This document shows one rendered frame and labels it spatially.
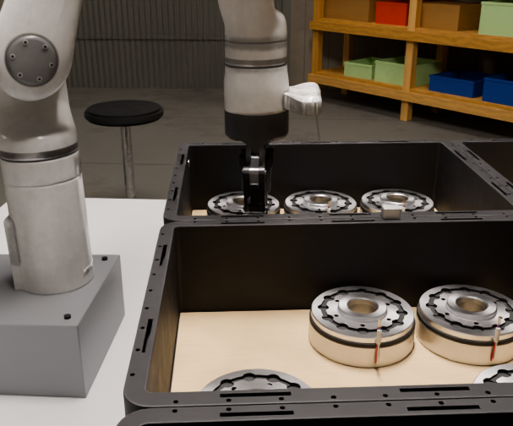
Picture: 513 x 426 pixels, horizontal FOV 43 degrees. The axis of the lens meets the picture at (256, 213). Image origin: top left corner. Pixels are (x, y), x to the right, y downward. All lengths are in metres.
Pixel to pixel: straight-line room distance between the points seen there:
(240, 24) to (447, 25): 4.22
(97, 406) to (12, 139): 0.32
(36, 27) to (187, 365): 0.38
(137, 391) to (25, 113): 0.46
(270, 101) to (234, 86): 0.04
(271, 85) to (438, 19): 4.24
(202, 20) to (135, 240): 5.00
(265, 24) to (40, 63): 0.24
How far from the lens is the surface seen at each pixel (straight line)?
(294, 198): 0.94
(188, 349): 0.65
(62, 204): 0.81
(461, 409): 0.44
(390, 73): 5.20
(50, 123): 0.81
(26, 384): 0.84
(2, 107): 0.83
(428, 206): 0.94
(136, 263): 1.13
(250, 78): 0.72
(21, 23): 0.75
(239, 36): 0.72
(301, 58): 6.16
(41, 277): 0.84
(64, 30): 0.76
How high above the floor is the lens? 1.19
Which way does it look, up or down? 22 degrees down
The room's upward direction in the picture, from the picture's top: straight up
